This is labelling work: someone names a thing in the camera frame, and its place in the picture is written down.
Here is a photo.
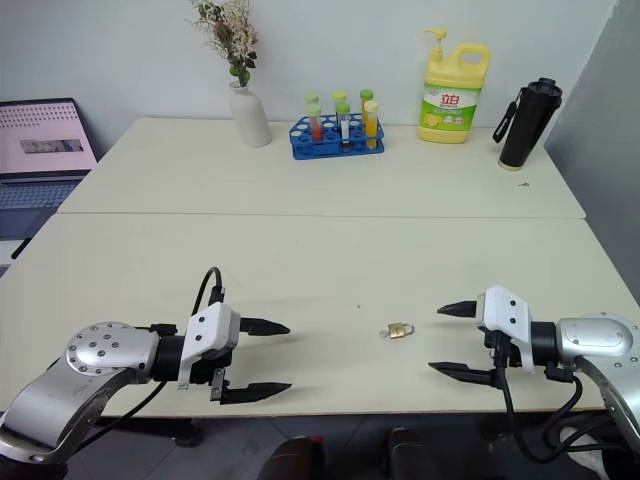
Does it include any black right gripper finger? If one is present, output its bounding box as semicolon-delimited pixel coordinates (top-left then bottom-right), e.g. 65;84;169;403
427;360;497;386
436;298;481;320

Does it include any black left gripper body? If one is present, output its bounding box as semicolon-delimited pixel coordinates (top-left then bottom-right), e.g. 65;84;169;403
189;318;248;402

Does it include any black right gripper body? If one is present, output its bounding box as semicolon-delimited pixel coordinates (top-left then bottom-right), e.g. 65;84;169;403
477;324;522;390

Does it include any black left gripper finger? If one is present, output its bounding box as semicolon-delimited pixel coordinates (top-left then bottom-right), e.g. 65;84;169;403
219;382;293;406
240;317;292;337

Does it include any small brass padlock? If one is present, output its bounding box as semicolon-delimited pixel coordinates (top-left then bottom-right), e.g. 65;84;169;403
386;321;417;342

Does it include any dark rounded shape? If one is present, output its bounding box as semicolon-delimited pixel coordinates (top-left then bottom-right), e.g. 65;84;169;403
381;427;442;480
259;434;327;480

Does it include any blue test tube rack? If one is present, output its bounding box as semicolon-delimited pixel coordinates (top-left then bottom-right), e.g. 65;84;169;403
287;113;388;162

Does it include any yellow-capped tube orange liquid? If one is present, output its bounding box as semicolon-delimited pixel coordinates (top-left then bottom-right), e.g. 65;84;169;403
362;99;381;152

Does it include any white ceramic vase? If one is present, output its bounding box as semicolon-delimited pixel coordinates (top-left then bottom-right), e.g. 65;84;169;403
228;81;274;149

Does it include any green-capped tube red liquid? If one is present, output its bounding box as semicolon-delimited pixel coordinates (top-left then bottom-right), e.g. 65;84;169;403
306;102;324;145

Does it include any yellow dish soap pump bottle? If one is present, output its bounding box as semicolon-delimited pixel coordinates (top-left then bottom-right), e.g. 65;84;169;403
416;27;493;146

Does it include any green-capped tube white label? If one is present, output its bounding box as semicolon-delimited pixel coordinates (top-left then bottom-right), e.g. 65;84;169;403
335;101;352;152

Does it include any open laptop computer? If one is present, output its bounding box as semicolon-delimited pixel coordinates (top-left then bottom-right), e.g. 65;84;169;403
0;97;100;242

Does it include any dried flower bouquet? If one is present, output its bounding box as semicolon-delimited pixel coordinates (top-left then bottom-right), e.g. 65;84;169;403
186;0;261;89

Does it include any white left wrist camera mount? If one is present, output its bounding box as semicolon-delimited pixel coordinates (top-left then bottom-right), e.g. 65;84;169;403
175;302;243;392

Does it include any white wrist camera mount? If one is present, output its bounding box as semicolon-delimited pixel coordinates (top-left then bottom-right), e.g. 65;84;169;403
476;285;537;376
175;302;243;392

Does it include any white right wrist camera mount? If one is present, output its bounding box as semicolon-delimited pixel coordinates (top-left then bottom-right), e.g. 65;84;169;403
476;285;537;376

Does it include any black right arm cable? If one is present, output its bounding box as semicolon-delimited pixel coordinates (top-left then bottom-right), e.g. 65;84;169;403
497;367;619;464

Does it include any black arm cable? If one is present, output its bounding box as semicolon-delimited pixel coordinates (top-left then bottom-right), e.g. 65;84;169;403
92;266;227;432
497;367;619;464

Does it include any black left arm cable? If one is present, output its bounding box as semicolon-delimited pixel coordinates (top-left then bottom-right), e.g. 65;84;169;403
92;266;227;432

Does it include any black tumbler with strap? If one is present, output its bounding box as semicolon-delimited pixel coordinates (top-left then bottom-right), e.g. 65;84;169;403
492;76;566;173

